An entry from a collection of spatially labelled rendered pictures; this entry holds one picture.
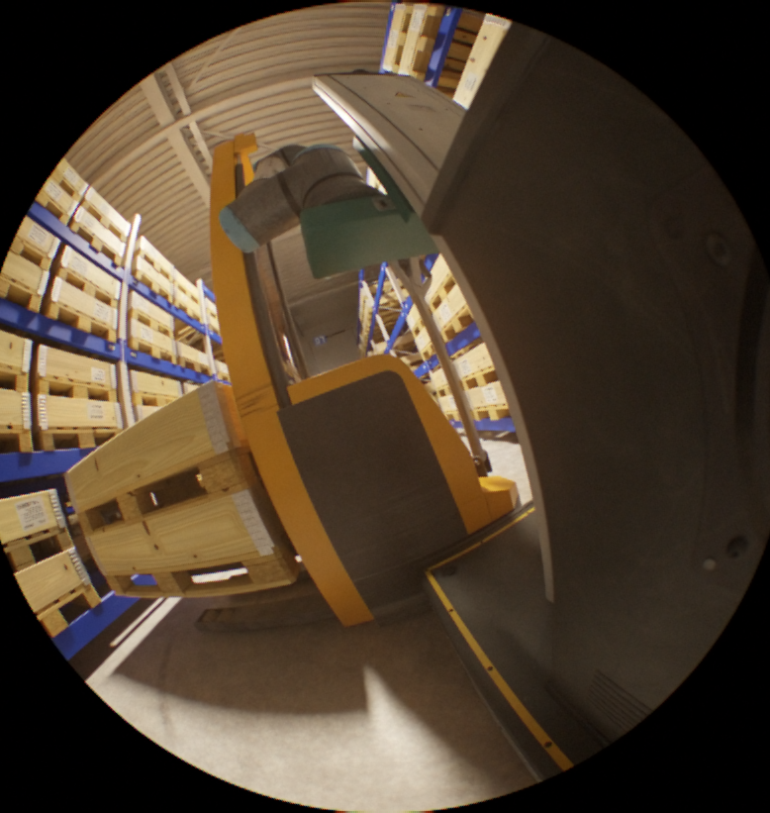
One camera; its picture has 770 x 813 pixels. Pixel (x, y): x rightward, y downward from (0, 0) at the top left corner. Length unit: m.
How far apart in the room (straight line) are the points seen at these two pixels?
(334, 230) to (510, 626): 0.72
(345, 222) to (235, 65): 6.92
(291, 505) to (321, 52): 7.44
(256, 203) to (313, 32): 6.70
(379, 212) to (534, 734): 0.77
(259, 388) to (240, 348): 0.16
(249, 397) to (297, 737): 1.04
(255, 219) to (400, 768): 1.25
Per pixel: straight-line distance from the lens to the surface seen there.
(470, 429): 1.07
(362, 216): 0.46
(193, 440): 0.86
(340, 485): 0.72
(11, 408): 1.96
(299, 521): 0.82
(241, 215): 0.64
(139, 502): 1.14
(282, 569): 0.87
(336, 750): 0.86
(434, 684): 0.84
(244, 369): 0.83
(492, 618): 0.52
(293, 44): 7.14
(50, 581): 1.84
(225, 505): 0.84
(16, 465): 1.89
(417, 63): 2.67
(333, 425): 0.69
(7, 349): 2.09
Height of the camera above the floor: 0.73
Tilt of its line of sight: 1 degrees up
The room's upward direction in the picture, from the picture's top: 21 degrees counter-clockwise
